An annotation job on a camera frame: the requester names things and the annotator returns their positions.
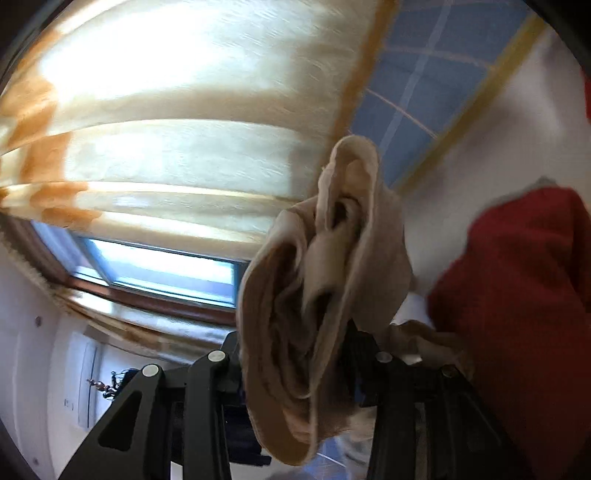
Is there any bright red underwear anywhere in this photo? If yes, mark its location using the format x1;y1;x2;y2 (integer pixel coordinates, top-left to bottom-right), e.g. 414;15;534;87
427;187;591;480

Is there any brown framed window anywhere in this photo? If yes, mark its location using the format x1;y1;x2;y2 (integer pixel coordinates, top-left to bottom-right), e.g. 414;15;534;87
30;220;252;324

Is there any beige stocking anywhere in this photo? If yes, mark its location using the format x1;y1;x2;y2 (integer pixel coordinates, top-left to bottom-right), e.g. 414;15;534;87
235;135;476;467

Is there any blue checked tablecloth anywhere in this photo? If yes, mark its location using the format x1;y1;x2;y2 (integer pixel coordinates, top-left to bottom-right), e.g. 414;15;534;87
344;0;550;190

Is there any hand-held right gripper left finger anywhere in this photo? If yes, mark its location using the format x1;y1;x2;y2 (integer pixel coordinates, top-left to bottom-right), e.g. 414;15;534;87
58;330;245;480

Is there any beige patterned window curtain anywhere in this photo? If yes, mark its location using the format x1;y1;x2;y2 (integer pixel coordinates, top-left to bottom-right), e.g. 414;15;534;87
0;0;402;259

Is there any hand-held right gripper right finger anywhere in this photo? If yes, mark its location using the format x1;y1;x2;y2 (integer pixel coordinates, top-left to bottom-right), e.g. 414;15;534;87
344;318;536;480

